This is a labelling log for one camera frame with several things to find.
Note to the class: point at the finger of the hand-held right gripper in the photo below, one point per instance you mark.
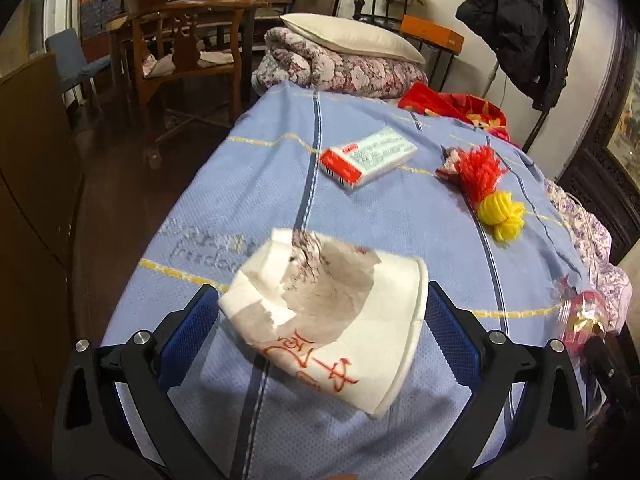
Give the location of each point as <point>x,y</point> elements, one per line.
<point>602,357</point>

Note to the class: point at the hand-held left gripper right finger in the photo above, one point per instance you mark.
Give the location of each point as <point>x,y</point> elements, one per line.
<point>450,332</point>

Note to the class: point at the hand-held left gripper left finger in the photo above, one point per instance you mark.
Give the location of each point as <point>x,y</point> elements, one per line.
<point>192,332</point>

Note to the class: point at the red snack packet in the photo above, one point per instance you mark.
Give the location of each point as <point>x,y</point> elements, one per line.
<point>585,315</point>

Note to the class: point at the white printed paper cup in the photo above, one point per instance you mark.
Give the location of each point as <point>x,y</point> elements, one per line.
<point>350,320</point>

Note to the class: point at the red and yellow tassel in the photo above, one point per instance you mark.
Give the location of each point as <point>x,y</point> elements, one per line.
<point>482,170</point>

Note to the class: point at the red and white medicine box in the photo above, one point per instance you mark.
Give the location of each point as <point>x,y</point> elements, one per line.
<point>370,157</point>

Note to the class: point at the blue checked bedsheet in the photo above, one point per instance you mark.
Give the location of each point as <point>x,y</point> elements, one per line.
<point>400,240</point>

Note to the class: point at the purple floral quilt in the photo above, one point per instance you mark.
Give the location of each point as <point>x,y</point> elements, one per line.
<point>590,240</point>

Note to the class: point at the wooden cabinet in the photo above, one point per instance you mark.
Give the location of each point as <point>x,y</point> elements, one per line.
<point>35,220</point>

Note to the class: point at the red blanket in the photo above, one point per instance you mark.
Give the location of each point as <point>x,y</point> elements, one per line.
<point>450,102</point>

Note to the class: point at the folded floral quilt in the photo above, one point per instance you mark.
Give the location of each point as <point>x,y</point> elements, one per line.
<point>360,77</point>

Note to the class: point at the white chair cushion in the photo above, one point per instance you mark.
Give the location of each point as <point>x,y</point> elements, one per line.
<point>215,57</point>

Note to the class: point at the wooden armchair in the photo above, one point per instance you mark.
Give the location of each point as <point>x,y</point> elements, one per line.
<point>185,45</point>

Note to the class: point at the orange box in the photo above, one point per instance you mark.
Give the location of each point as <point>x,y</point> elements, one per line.
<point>430,30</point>

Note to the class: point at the blue chair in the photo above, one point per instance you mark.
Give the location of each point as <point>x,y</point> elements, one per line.
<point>70,55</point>

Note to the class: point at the cream pillow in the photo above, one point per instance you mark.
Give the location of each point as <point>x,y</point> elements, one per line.
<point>350,37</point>

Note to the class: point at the black jacket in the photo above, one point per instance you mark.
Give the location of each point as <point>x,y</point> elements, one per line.
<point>520,20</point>

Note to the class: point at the shelf with boxes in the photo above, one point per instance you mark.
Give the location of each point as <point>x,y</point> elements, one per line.
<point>100,5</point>

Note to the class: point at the black metal bed frame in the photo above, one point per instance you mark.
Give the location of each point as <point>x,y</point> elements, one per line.
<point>537,122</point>

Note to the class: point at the leaning picture frame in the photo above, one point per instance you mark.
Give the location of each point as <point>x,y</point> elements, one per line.
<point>317,2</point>

